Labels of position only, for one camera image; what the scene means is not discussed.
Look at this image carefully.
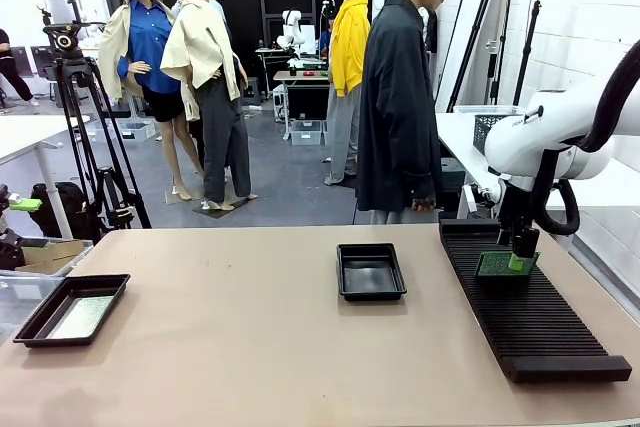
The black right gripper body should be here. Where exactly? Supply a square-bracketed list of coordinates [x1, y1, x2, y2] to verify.
[499, 181, 536, 231]

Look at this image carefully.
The black ESD tray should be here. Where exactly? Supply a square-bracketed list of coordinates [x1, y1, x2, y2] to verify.
[336, 242, 408, 303]
[13, 273, 132, 349]

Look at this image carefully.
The person's right forearm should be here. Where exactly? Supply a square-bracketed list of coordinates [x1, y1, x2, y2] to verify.
[399, 146, 444, 203]

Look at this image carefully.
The brown cardboard box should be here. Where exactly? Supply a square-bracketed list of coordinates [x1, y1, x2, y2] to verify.
[14, 239, 86, 276]

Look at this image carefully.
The large clear plastic bin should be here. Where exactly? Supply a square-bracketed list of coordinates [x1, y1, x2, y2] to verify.
[0, 235, 96, 328]

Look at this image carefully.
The white round-cornered table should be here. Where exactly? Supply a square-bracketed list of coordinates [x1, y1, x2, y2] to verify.
[0, 114, 94, 241]

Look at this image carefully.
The grey perforated basket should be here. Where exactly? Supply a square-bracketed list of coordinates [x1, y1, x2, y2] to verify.
[472, 114, 516, 154]

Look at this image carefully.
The black slotted PCB rack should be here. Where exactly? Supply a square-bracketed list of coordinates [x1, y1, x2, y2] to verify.
[438, 219, 634, 384]

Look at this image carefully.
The shallow clear plastic bin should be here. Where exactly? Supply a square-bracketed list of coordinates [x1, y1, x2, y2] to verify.
[452, 104, 526, 117]

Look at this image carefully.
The clear plastic storage bin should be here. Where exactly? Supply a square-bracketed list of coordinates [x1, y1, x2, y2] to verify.
[117, 119, 157, 143]
[289, 119, 326, 147]

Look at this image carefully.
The background person in black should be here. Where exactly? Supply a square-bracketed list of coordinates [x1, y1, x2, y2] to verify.
[0, 28, 40, 108]

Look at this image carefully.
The person in dark shirt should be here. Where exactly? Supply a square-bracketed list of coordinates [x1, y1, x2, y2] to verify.
[352, 0, 471, 226]

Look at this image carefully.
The thin black stand pole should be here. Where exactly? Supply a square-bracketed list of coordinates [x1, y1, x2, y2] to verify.
[512, 0, 544, 107]

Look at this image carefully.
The black light stand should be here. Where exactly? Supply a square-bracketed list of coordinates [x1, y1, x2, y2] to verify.
[447, 0, 519, 113]

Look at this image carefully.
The mannequin with blue shirt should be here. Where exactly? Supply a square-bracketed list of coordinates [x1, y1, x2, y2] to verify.
[97, 0, 204, 203]

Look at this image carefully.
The mannequin with yellow hoodie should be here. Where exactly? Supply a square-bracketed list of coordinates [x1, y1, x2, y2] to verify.
[323, 0, 374, 187]

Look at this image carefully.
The mannequin with cream jacket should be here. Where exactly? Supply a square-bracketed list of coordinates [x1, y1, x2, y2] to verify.
[159, 0, 259, 212]

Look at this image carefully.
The background work table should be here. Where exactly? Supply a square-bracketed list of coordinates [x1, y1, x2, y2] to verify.
[273, 69, 334, 141]

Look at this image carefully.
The dark stool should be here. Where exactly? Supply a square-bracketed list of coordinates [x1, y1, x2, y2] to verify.
[242, 76, 261, 107]

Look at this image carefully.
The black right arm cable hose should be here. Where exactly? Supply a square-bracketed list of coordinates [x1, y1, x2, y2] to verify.
[529, 39, 640, 237]

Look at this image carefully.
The black camera tripod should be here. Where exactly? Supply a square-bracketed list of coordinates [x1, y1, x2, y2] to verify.
[37, 0, 153, 243]

